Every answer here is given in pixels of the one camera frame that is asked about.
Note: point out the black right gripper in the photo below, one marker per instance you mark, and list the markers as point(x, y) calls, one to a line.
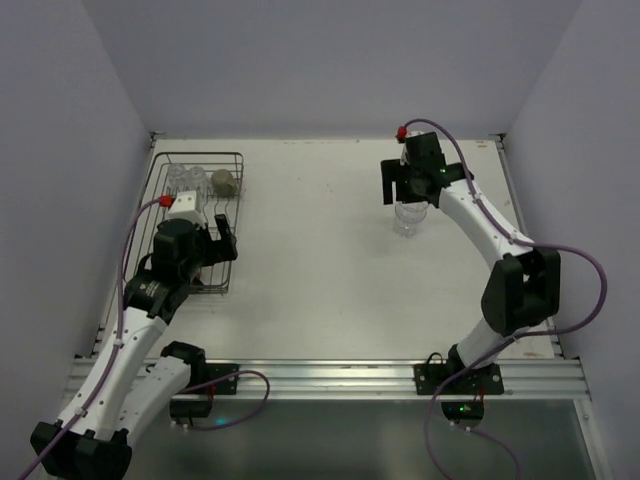
point(400, 176)

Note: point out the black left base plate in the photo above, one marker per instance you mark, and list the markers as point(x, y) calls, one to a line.
point(225, 375)

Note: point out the aluminium mounting rail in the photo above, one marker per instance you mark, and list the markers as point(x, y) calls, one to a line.
point(363, 380)

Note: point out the black right controller box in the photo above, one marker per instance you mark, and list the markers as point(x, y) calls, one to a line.
point(466, 414)

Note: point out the clear faceted glass cup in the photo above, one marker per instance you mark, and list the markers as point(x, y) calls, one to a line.
point(408, 217)
point(175, 175)
point(197, 180)

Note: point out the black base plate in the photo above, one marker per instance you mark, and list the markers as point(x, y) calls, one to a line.
point(429, 376)
point(225, 375)

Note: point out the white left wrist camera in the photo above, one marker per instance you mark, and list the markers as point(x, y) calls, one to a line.
point(188, 206)

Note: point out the black left controller box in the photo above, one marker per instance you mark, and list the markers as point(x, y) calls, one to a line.
point(186, 411)

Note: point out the black controller box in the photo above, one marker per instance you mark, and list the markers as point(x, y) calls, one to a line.
point(186, 411)
point(466, 414)

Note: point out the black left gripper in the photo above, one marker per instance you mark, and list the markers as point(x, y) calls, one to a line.
point(220, 245)

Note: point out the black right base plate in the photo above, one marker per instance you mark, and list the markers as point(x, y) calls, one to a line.
point(429, 376)

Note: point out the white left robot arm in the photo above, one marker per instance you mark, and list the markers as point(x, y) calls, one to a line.
point(94, 435)

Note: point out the olive green ceramic mug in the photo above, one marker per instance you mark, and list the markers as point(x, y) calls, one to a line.
point(223, 183)

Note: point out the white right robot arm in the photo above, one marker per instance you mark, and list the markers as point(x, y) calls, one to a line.
point(366, 249)

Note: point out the black wire dish rack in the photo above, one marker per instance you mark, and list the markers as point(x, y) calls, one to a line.
point(156, 185)

